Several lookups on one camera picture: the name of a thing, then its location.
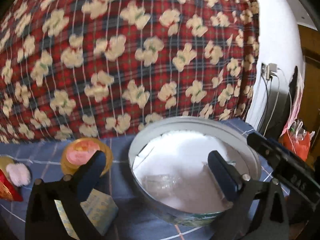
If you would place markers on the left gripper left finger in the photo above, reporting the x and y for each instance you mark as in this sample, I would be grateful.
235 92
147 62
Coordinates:
86 177

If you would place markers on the pink fluffy puff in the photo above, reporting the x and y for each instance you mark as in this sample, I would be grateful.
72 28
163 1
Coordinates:
19 174

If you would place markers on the orange plastic bag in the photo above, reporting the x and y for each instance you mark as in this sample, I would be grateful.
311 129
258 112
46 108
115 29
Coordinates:
300 147

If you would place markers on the white wall charger plug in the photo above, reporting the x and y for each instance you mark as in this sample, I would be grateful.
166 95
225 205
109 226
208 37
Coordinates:
272 68

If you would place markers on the red plaid bear blanket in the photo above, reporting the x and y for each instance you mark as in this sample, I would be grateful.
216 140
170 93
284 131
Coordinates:
101 68

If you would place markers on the gold lid round tin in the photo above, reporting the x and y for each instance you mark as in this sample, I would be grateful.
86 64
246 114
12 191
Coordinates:
79 152

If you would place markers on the wall power socket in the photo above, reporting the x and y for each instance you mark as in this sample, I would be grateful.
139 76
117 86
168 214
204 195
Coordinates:
265 71

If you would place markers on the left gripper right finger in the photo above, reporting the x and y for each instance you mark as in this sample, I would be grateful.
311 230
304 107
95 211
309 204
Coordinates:
230 182

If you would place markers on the pink patterned hanging cloth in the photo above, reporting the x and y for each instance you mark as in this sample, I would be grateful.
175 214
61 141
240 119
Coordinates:
296 87

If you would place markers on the red gold satin pouch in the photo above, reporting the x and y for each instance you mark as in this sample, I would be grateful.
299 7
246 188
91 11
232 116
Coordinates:
7 190

